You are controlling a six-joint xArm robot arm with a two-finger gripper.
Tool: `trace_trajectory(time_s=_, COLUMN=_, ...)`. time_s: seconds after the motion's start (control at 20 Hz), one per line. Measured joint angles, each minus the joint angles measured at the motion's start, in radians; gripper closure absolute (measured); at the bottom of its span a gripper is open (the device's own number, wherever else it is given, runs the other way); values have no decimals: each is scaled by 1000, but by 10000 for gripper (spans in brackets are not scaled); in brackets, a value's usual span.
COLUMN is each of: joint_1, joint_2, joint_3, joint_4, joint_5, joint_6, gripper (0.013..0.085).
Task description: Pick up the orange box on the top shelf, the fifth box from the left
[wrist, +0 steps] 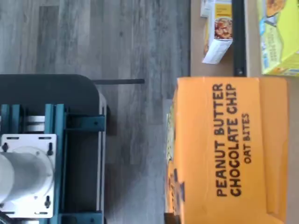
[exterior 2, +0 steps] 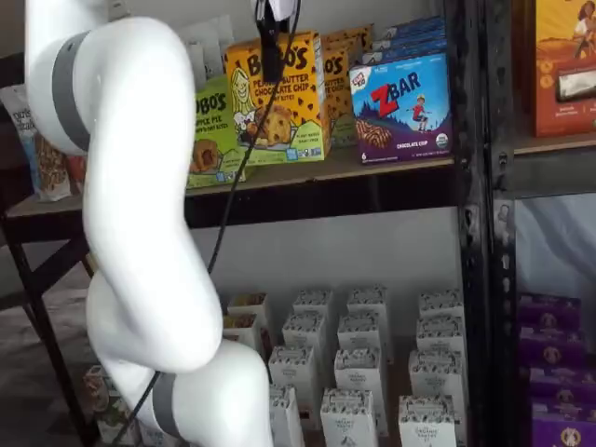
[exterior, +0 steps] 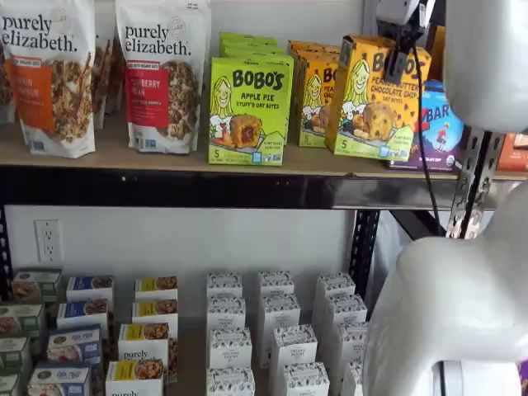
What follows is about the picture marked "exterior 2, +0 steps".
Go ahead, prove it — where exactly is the yellow white granola box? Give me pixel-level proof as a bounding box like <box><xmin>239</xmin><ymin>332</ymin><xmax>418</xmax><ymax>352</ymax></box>
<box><xmin>227</xmin><ymin>292</ymin><xmax>270</xmax><ymax>328</ymax></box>
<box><xmin>222</xmin><ymin>312</ymin><xmax>261</xmax><ymax>349</ymax></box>

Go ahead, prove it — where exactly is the green Bobo's apple pie box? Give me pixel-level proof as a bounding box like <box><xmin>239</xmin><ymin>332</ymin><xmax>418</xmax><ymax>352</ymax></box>
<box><xmin>184</xmin><ymin>75</ymin><xmax>256</xmax><ymax>191</ymax></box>

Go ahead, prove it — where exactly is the purple snack box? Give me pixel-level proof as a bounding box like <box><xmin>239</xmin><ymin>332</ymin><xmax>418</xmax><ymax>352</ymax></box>
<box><xmin>530</xmin><ymin>401</ymin><xmax>596</xmax><ymax>447</ymax></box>
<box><xmin>527</xmin><ymin>364</ymin><xmax>596</xmax><ymax>407</ymax></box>
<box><xmin>518</xmin><ymin>291</ymin><xmax>583</xmax><ymax>331</ymax></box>
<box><xmin>518</xmin><ymin>325</ymin><xmax>587</xmax><ymax>370</ymax></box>

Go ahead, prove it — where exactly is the orange Bobo's peanut butter box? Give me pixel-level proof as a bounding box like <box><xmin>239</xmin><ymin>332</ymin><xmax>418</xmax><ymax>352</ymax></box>
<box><xmin>319</xmin><ymin>24</ymin><xmax>374</xmax><ymax>53</ymax></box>
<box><xmin>322</xmin><ymin>47</ymin><xmax>359</xmax><ymax>151</ymax></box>
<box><xmin>225</xmin><ymin>31</ymin><xmax>332</xmax><ymax>165</ymax></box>

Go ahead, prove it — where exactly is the black cable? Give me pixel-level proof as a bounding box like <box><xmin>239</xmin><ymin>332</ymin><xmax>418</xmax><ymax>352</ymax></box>
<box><xmin>110</xmin><ymin>0</ymin><xmax>303</xmax><ymax>447</ymax></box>

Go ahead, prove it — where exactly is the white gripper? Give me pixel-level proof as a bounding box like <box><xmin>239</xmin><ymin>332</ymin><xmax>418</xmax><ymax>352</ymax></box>
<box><xmin>254</xmin><ymin>0</ymin><xmax>303</xmax><ymax>82</ymax></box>

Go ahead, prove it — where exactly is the green grey granola box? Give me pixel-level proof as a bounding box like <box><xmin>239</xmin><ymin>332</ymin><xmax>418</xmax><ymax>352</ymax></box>
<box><xmin>83</xmin><ymin>364</ymin><xmax>118</xmax><ymax>412</ymax></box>
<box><xmin>94</xmin><ymin>408</ymin><xmax>142</xmax><ymax>447</ymax></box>

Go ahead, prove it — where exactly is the black metal shelf rack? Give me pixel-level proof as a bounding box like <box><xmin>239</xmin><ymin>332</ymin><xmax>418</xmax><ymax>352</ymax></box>
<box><xmin>483</xmin><ymin>0</ymin><xmax>596</xmax><ymax>447</ymax></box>
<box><xmin>0</xmin><ymin>0</ymin><xmax>494</xmax><ymax>447</ymax></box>

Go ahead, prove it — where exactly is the purely elizabeth granola bag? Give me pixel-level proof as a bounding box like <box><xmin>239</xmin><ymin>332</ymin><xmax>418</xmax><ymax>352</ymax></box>
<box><xmin>0</xmin><ymin>83</ymin><xmax>72</xmax><ymax>202</ymax></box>
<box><xmin>198</xmin><ymin>15</ymin><xmax>235</xmax><ymax>79</ymax></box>

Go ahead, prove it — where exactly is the orange label granola bag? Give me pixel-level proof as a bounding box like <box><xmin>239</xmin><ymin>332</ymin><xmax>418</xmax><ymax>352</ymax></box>
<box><xmin>66</xmin><ymin>154</ymin><xmax>88</xmax><ymax>193</ymax></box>

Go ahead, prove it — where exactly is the wooden shelf board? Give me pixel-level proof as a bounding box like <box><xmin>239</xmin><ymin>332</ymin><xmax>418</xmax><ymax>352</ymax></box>
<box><xmin>513</xmin><ymin>133</ymin><xmax>596</xmax><ymax>156</ymax></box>
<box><xmin>217</xmin><ymin>287</ymin><xmax>468</xmax><ymax>447</ymax></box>
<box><xmin>4</xmin><ymin>145</ymin><xmax>456</xmax><ymax>220</ymax></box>

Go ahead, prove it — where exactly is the white floral print box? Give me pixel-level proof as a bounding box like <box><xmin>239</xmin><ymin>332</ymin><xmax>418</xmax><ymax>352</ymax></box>
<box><xmin>333</xmin><ymin>347</ymin><xmax>388</xmax><ymax>398</ymax></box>
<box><xmin>292</xmin><ymin>289</ymin><xmax>335</xmax><ymax>323</ymax></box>
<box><xmin>336</xmin><ymin>312</ymin><xmax>388</xmax><ymax>356</ymax></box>
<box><xmin>281</xmin><ymin>312</ymin><xmax>328</xmax><ymax>356</ymax></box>
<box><xmin>345</xmin><ymin>285</ymin><xmax>391</xmax><ymax>323</ymax></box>
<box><xmin>267</xmin><ymin>345</ymin><xmax>321</xmax><ymax>407</ymax></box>
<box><xmin>417</xmin><ymin>289</ymin><xmax>466</xmax><ymax>323</ymax></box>
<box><xmin>414</xmin><ymin>316</ymin><xmax>467</xmax><ymax>356</ymax></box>
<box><xmin>268</xmin><ymin>385</ymin><xmax>305</xmax><ymax>447</ymax></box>
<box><xmin>319</xmin><ymin>387</ymin><xmax>379</xmax><ymax>447</ymax></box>
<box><xmin>398</xmin><ymin>394</ymin><xmax>461</xmax><ymax>447</ymax></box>
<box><xmin>408</xmin><ymin>348</ymin><xmax>467</xmax><ymax>402</ymax></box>

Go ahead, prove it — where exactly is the large orange cereal box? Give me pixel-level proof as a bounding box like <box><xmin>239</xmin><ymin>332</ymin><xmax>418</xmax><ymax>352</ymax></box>
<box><xmin>534</xmin><ymin>0</ymin><xmax>596</xmax><ymax>139</ymax></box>

